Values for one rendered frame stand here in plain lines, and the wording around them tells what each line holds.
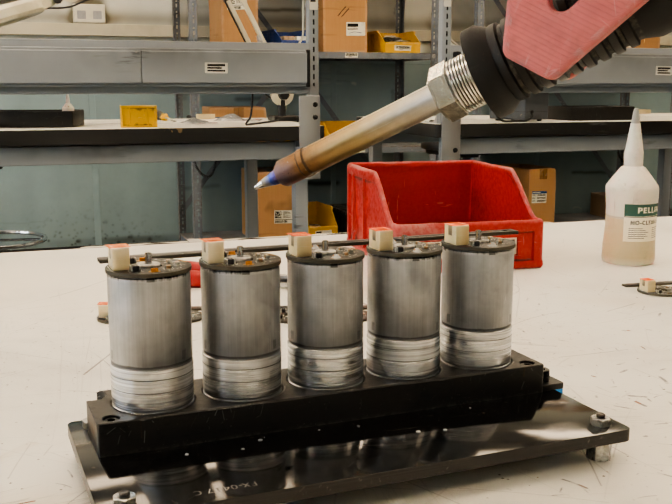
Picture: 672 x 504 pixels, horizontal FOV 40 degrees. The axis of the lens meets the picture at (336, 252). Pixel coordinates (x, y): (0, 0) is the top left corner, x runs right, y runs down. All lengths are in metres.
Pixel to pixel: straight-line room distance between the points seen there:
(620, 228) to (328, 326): 0.36
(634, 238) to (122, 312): 0.41
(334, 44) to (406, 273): 4.16
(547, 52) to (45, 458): 0.19
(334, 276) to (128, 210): 4.40
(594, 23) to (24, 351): 0.29
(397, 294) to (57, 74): 2.23
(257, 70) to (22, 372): 2.21
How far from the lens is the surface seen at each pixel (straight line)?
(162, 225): 4.71
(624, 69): 3.08
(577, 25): 0.23
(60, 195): 4.64
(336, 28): 4.45
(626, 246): 0.62
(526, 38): 0.23
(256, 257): 0.29
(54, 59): 2.49
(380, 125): 0.25
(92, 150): 2.57
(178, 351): 0.27
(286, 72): 2.59
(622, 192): 0.62
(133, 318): 0.27
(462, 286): 0.31
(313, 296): 0.28
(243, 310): 0.27
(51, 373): 0.39
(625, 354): 0.42
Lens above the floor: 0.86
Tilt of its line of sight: 10 degrees down
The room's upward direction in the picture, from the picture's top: straight up
